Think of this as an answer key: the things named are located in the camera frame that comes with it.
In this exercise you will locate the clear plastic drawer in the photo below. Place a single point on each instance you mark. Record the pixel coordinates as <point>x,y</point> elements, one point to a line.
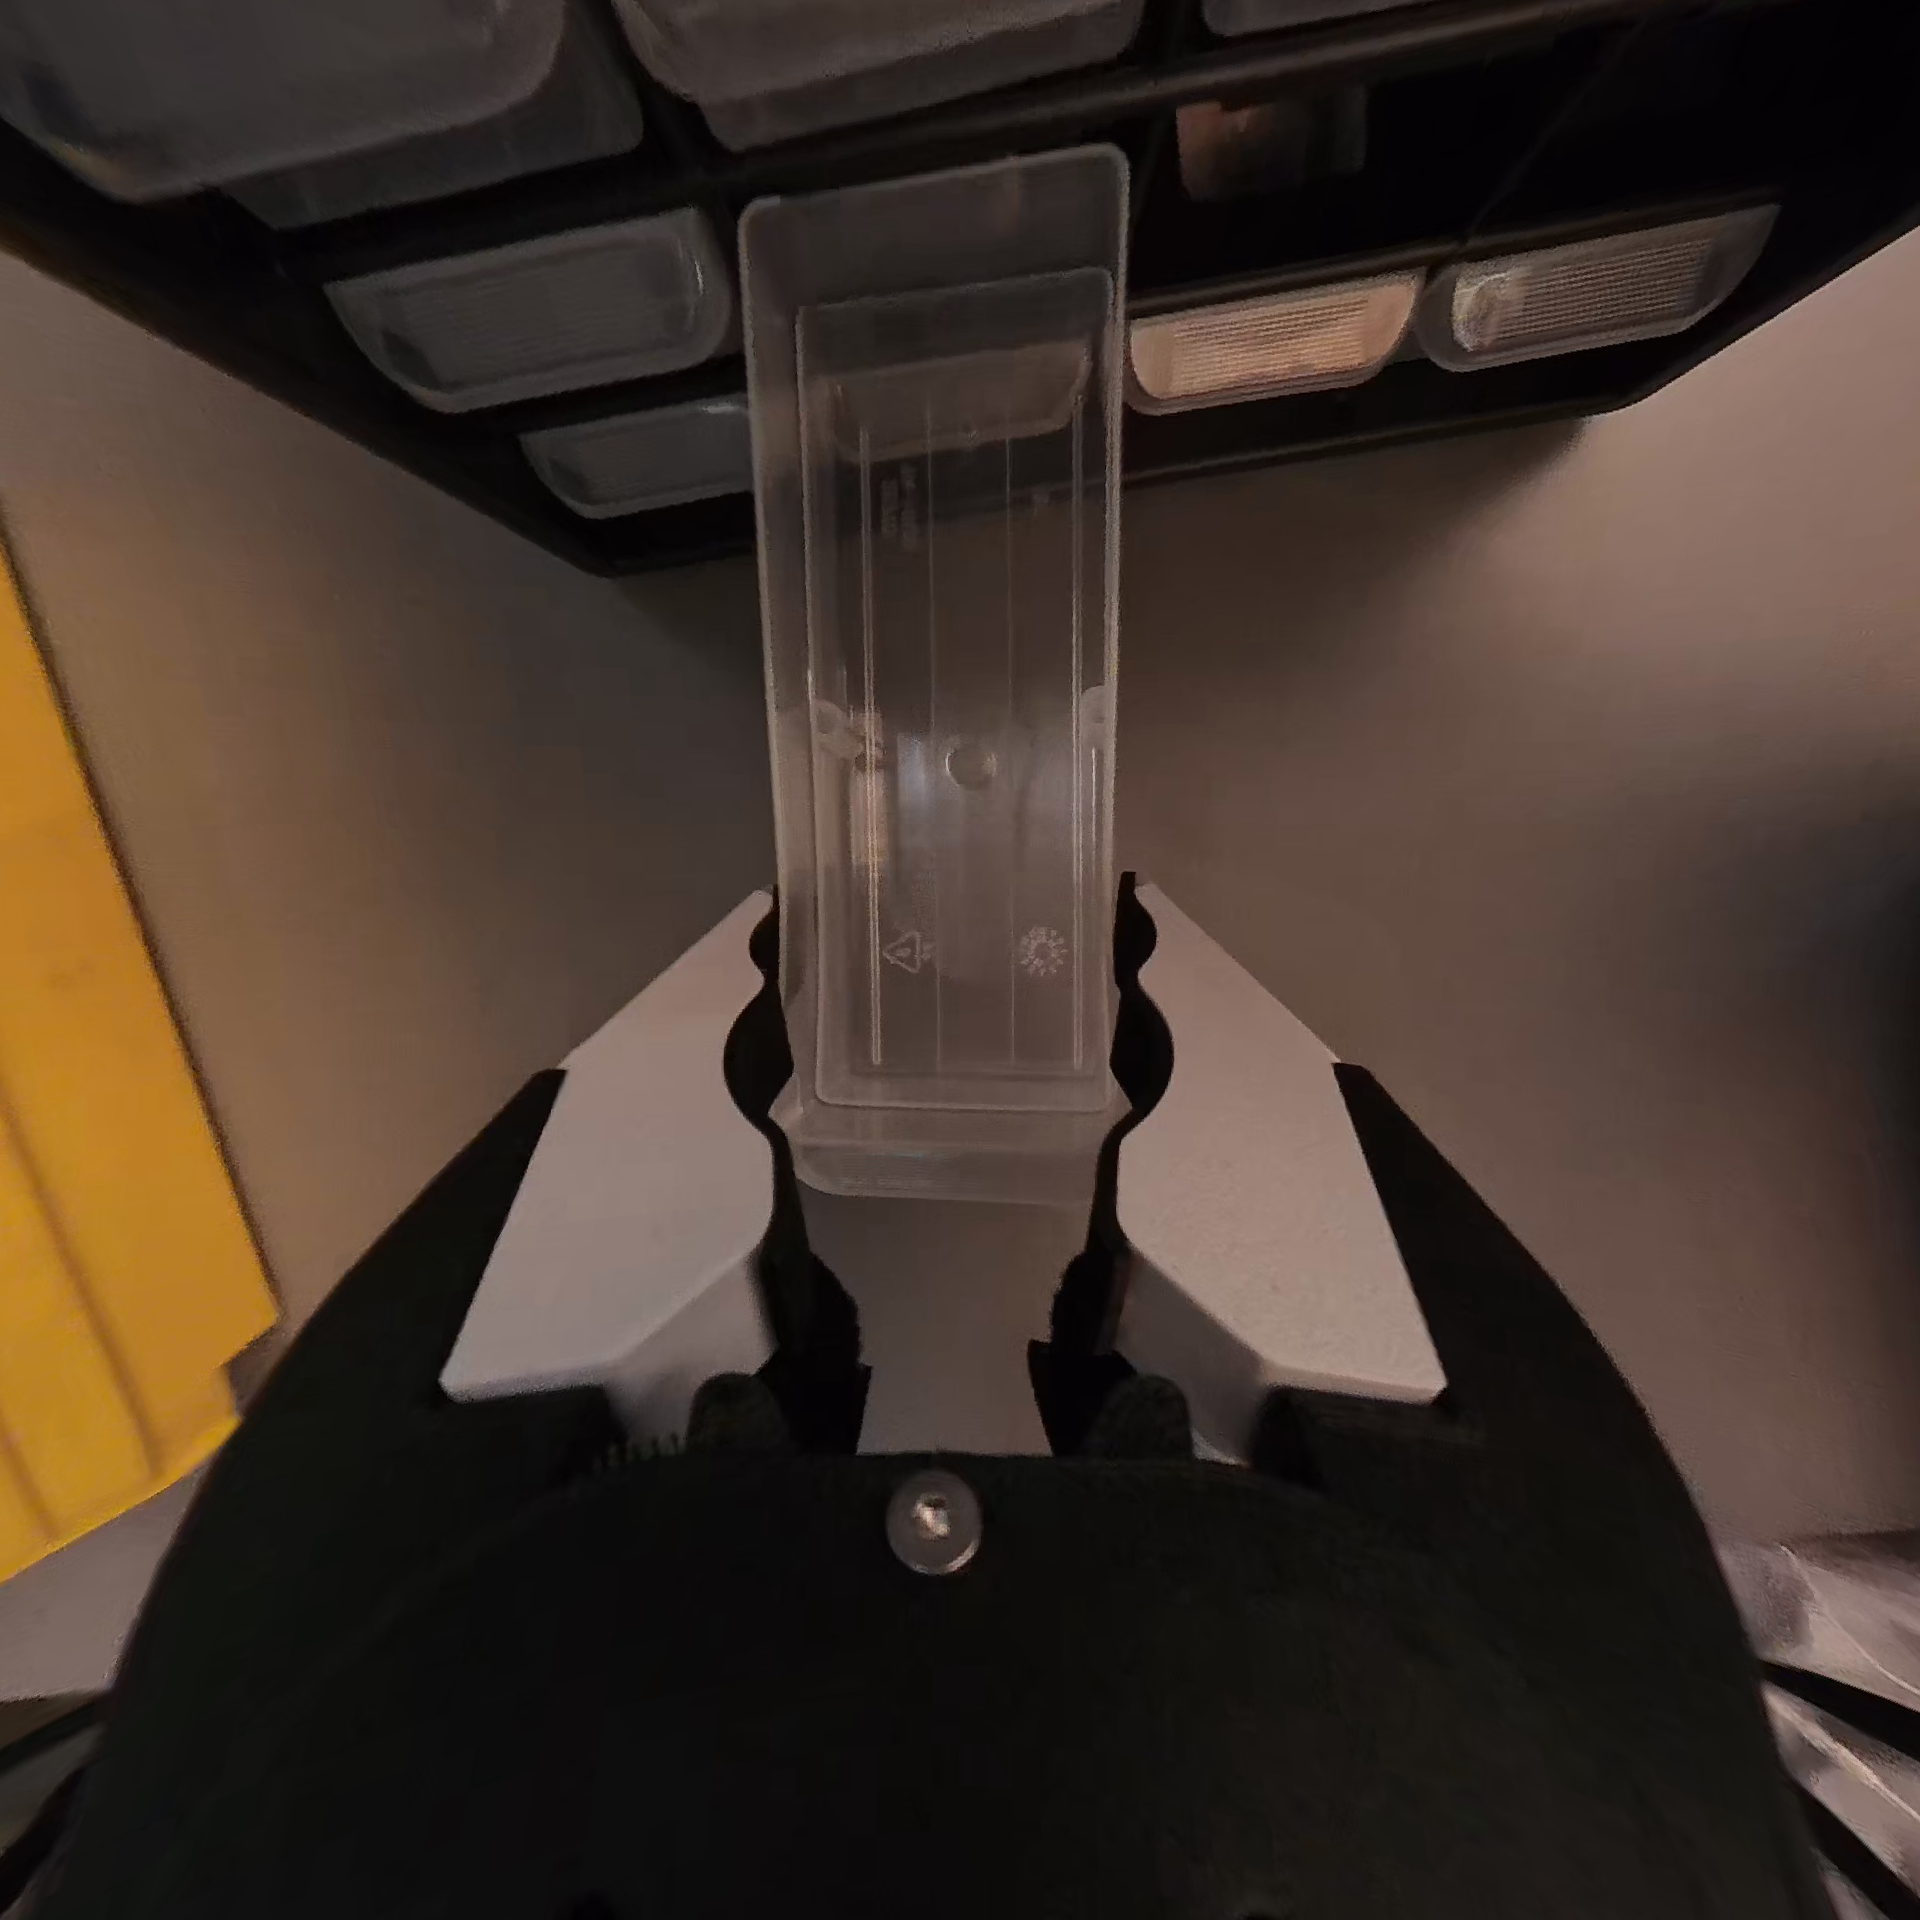
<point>944,676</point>

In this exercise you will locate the grid of cabinet drawers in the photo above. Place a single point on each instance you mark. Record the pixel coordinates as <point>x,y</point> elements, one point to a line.
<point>525,307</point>

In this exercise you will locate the black drawer cabinet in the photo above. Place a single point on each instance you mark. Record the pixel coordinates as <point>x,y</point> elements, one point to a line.
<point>194,300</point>

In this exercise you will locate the yellow storage bin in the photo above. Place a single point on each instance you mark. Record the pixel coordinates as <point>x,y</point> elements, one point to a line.
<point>89,1126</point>

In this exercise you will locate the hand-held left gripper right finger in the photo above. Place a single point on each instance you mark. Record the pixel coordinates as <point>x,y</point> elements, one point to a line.
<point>1261,1202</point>

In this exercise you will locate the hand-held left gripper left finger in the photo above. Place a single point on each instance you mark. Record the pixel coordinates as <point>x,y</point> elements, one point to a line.
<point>630,1202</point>

